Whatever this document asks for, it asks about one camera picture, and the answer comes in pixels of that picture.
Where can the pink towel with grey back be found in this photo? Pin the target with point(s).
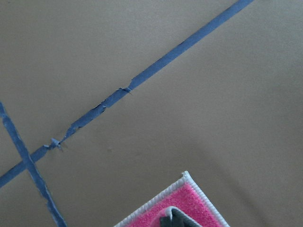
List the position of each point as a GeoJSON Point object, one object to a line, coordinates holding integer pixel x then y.
{"type": "Point", "coordinates": [183, 197]}

